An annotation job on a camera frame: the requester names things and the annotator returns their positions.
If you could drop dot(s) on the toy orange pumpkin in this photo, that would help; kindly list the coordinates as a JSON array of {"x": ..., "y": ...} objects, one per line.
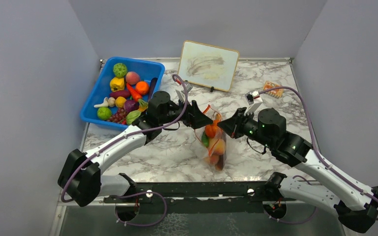
[{"x": 212, "y": 130}]

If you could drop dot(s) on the orange snack packet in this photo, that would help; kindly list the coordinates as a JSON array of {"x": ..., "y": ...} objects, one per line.
[{"x": 270, "y": 89}]

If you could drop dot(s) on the toy green crinkled lime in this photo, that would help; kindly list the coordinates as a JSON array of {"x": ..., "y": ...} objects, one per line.
[{"x": 104, "y": 113}]

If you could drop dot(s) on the blue plastic bin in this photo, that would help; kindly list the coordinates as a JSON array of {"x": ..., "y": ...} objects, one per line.
[{"x": 147, "y": 70}]

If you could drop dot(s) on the toy carrot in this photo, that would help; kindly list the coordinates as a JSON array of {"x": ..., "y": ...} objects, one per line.
[{"x": 143, "y": 105}]

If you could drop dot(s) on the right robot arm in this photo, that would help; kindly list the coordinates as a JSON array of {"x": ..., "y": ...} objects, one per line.
[{"x": 355, "y": 204}]

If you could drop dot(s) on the toy garlic bulb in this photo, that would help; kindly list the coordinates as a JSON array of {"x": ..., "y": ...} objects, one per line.
[{"x": 111, "y": 102}]

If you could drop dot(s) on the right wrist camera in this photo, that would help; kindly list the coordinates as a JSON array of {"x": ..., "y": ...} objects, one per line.
[{"x": 254, "y": 101}]

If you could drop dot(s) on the toy green lettuce ball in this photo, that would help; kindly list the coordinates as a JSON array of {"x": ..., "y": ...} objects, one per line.
[{"x": 120, "y": 70}]

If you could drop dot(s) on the toy orange tangerine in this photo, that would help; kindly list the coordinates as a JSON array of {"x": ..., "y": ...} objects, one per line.
[{"x": 142, "y": 88}]

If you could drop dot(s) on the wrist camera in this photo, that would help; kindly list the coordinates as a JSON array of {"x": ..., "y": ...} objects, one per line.
[
  {"x": 254, "y": 101},
  {"x": 183, "y": 93}
]

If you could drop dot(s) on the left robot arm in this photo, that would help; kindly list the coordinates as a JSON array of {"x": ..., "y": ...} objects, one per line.
[{"x": 82, "y": 176}]

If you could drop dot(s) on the toy green starfruit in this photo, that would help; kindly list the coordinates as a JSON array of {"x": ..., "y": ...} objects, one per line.
[{"x": 205, "y": 140}]

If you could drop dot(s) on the toy green cabbage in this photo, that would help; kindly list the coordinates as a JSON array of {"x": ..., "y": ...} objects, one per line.
[{"x": 132, "y": 116}]

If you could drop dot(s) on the toy purple sweet potato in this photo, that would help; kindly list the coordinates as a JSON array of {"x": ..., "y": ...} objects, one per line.
[{"x": 120, "y": 93}]

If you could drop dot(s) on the toy yellow bell pepper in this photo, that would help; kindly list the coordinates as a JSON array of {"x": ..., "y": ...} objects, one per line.
[{"x": 117, "y": 84}]

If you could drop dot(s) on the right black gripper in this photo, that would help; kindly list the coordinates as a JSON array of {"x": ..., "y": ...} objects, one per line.
[{"x": 230, "y": 125}]

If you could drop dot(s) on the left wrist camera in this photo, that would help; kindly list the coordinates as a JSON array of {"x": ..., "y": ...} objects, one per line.
[{"x": 183, "y": 93}]

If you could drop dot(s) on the toy peach bottom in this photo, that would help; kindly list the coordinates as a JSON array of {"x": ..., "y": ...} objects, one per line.
[{"x": 217, "y": 146}]

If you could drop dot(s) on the toy yellow lemon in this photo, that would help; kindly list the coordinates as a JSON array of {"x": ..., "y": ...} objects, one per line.
[{"x": 120, "y": 101}]

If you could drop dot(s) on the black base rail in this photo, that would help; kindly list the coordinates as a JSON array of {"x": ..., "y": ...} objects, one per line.
[{"x": 195, "y": 197}]

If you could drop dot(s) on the whiteboard on stand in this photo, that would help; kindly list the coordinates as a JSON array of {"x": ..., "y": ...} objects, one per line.
[{"x": 208, "y": 65}]

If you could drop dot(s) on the toy purple eggplant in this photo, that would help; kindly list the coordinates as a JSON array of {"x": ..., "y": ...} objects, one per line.
[{"x": 152, "y": 86}]

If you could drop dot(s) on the toy red grapes bunch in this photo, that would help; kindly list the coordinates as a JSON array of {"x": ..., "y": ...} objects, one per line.
[{"x": 118, "y": 116}]

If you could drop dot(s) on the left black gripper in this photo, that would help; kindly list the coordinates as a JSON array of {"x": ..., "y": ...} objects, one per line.
[{"x": 194, "y": 118}]

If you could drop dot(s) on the clear zip top bag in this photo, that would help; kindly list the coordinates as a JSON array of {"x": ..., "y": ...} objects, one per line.
[{"x": 201, "y": 152}]

